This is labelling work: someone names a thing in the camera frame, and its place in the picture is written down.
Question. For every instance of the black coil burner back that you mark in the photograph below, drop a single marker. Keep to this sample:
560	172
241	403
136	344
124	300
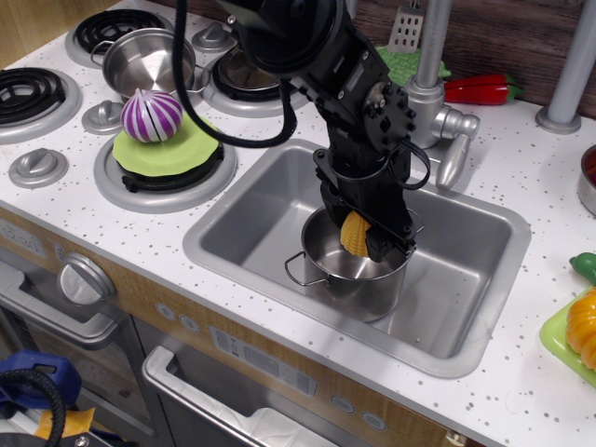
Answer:
110	25

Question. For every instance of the grey toy faucet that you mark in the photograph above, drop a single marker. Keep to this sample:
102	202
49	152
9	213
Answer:
434	120

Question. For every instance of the steel pot on stove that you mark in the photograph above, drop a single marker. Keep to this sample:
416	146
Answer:
146	59

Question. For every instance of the grey post right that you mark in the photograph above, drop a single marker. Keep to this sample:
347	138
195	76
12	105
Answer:
560	116

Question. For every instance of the grey stove knob lower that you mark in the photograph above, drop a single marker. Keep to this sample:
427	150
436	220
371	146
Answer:
38	168

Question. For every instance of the green toy vegetable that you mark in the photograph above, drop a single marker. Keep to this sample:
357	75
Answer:
585	264

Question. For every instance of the grey toy sink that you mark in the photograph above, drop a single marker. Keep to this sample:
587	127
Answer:
468	253

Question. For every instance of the grey oven door handle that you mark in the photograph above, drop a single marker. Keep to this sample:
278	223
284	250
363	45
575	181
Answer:
94	334

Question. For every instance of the light green toy tray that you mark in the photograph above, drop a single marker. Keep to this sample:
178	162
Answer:
552	336

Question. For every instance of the grey stove knob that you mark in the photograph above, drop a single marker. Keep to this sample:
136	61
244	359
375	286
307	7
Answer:
38	168
213	39
103	119

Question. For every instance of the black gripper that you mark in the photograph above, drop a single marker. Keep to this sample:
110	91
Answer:
376	195

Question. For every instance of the yellow toy corn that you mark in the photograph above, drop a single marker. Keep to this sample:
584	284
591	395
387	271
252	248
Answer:
353	234

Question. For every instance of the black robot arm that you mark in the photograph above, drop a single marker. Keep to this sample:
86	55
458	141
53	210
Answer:
315	47

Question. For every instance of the grey dishwasher handle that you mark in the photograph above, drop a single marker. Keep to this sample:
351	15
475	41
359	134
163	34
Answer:
266	427

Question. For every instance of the black coil burner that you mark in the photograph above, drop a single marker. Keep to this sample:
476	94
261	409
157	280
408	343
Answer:
28	92
110	25

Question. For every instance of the steel pot lid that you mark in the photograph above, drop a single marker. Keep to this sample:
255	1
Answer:
237	72

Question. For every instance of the green toy lettuce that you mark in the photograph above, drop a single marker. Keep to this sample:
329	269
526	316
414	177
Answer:
401	67

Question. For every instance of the black burner under lid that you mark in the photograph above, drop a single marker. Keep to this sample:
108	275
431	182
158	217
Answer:
242	96

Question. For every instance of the steel pot in sink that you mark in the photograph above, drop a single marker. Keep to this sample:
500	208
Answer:
355	286

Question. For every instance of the black burner under plate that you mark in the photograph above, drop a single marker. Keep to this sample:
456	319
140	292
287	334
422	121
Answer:
136	183

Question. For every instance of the grey stove knob upper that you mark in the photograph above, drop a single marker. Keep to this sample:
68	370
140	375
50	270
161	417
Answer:
103	119

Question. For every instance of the steel bowl right edge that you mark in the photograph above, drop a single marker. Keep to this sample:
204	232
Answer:
586	180

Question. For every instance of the green toy plate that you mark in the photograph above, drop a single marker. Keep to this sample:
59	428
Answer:
189	148

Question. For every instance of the grey oven dial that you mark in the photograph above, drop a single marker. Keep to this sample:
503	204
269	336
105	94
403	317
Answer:
83	282

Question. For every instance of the purple striped toy onion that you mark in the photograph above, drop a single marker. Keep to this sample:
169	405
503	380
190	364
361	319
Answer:
151	116

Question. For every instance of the blue clamp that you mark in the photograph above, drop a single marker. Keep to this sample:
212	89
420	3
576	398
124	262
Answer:
33	380

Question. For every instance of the orange toy pepper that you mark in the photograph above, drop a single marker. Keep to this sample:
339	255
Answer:
580	329

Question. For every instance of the steel slotted spatula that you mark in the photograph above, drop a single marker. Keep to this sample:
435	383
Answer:
406	29

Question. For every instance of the black coil burner left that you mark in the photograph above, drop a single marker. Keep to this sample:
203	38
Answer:
28	92

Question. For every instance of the grey stove knob back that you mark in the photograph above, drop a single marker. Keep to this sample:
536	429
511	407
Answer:
213	39

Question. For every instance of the red toy chili pepper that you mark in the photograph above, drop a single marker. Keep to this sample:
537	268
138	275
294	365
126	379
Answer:
491	89

